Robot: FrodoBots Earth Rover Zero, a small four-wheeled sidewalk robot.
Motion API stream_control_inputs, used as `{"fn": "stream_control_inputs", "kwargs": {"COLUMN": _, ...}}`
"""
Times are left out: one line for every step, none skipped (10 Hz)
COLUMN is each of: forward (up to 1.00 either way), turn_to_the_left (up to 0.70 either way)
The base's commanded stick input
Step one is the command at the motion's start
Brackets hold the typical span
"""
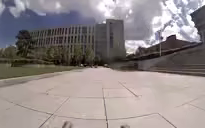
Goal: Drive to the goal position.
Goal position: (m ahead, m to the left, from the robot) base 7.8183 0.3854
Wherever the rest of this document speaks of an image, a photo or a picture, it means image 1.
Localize pale concrete slab pavement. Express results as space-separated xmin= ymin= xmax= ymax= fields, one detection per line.
xmin=0 ymin=66 xmax=205 ymax=128

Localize large grey multi-storey building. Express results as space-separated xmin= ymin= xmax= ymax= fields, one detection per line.
xmin=29 ymin=18 xmax=127 ymax=64

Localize row of trees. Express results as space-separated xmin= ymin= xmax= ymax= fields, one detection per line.
xmin=0 ymin=29 xmax=103 ymax=68

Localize lamp pole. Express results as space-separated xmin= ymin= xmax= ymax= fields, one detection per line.
xmin=157 ymin=30 xmax=164 ymax=58

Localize low brown building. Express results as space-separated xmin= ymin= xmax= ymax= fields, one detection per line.
xmin=133 ymin=34 xmax=196 ymax=58

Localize green grass lawn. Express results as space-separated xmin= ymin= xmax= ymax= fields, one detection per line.
xmin=0 ymin=63 xmax=82 ymax=81

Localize grey concrete wall with steps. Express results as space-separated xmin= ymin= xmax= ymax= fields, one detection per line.
xmin=110 ymin=42 xmax=205 ymax=78

